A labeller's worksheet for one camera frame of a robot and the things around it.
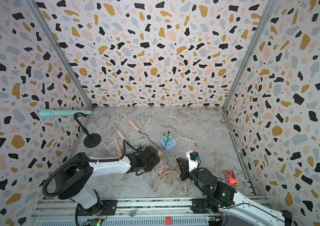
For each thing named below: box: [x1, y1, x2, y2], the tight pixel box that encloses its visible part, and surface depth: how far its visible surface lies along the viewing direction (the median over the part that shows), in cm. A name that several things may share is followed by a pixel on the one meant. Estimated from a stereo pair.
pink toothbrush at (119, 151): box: [113, 138, 123, 158], surface depth 96 cm
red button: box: [165, 217, 172, 225], surface depth 72 cm
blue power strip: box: [160, 137, 177, 150], surface depth 99 cm
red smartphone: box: [224, 169, 239, 186], surface depth 87 cm
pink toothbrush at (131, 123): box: [123, 113, 141, 132], surface depth 111 cm
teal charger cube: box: [162, 134, 168, 143], surface depth 96 cm
